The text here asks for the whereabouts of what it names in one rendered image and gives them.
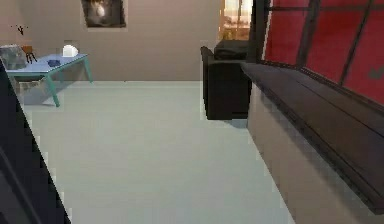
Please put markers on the black armchair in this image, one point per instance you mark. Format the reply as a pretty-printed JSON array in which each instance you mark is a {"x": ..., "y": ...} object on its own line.
[{"x": 226, "y": 83}]

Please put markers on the grey crumpled box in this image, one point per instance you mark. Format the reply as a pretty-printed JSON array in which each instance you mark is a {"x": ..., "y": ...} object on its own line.
[{"x": 12, "y": 57}]

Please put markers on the light blue teal-legged table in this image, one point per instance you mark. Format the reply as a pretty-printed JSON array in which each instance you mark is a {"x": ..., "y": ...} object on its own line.
[{"x": 40, "y": 66}]

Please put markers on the dark navy furniture panel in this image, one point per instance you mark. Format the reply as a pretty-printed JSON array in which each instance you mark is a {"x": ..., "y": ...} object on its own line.
[{"x": 20, "y": 160}]

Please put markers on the white rounded object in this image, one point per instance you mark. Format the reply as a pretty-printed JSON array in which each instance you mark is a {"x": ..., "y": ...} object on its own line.
[{"x": 70, "y": 51}]

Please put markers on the dark brown window ledge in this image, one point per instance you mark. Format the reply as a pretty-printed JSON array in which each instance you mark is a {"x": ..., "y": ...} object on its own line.
[{"x": 320, "y": 110}]

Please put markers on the dark framed wall picture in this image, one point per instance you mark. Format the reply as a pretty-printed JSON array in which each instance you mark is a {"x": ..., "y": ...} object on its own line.
[{"x": 104, "y": 13}]

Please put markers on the bright window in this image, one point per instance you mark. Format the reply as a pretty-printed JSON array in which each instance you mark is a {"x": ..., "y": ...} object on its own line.
[{"x": 236, "y": 18}]

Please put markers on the red dark-framed window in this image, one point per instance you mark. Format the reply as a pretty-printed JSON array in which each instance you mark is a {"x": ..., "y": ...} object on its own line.
[{"x": 333, "y": 40}]

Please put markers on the orange pot black stand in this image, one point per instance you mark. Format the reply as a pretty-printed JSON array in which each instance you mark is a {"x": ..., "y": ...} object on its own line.
[{"x": 28, "y": 53}]

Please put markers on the dark blue flat dish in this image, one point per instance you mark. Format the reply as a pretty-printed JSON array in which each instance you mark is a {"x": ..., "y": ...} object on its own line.
[{"x": 53, "y": 62}]

